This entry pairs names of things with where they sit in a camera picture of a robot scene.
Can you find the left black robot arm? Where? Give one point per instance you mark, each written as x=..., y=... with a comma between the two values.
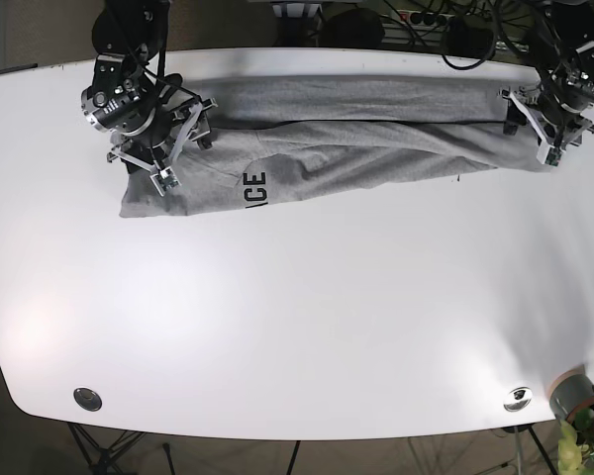
x=561, y=51

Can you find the green potted plant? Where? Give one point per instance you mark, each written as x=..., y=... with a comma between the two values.
x=575, y=449

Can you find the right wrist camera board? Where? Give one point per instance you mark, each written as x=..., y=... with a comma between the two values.
x=164, y=180

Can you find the left silver table grommet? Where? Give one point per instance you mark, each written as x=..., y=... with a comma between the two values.
x=87, y=399

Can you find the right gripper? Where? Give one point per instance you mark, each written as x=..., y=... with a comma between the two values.
x=157, y=145

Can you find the silver table grommet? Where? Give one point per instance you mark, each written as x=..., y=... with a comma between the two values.
x=517, y=399
x=87, y=399

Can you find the right silver table grommet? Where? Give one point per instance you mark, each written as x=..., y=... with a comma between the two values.
x=517, y=399

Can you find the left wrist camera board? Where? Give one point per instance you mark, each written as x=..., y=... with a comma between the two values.
x=549, y=154

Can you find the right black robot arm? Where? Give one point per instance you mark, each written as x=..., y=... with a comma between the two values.
x=131, y=97

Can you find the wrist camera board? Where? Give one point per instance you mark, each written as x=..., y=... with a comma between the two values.
x=549, y=154
x=164, y=180

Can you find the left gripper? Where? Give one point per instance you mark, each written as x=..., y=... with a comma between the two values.
x=554, y=114

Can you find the grey T-shirt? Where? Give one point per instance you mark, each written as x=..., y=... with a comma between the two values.
x=286, y=139

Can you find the grey plant pot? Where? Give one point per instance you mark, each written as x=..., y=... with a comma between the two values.
x=569, y=394

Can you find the black table leg frame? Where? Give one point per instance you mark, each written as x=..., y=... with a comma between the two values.
x=104, y=460

